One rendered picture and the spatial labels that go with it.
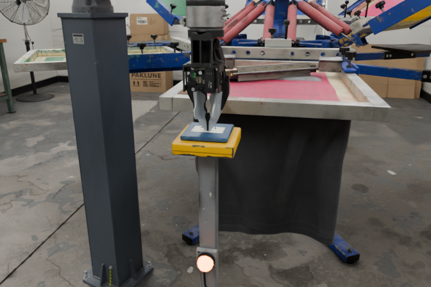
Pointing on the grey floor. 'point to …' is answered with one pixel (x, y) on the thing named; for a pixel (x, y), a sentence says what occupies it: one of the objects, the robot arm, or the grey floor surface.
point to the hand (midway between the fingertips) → (208, 124)
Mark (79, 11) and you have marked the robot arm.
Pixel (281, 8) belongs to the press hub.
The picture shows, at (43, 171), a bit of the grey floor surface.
